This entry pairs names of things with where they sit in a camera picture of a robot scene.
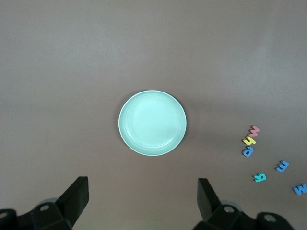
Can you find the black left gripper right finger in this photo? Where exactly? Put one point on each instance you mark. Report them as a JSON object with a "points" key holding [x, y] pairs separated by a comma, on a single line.
{"points": [[206, 201]]}

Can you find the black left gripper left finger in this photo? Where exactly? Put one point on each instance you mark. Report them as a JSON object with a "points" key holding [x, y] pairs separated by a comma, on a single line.
{"points": [[76, 198]]}

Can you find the teal foam letter R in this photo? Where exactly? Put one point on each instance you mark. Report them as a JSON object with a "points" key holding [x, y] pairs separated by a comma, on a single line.
{"points": [[257, 178]]}

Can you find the blue foam lowercase letter a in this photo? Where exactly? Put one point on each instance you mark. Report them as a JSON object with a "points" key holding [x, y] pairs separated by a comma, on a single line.
{"points": [[245, 152]]}

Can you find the yellow foam lowercase letter h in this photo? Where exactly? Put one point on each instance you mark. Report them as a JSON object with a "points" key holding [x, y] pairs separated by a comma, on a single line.
{"points": [[249, 141]]}

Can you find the blue foam lowercase letter m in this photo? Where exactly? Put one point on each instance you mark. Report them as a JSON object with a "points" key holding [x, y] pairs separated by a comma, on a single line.
{"points": [[283, 166]]}

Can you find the pink foam letter w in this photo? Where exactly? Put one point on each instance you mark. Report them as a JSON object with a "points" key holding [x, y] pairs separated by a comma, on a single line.
{"points": [[254, 130]]}

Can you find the blue foam uppercase letter M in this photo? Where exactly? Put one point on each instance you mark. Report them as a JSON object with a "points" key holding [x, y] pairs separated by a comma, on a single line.
{"points": [[300, 189]]}

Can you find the green round plate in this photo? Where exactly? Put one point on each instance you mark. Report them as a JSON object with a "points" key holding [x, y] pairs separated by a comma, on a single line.
{"points": [[152, 123]]}

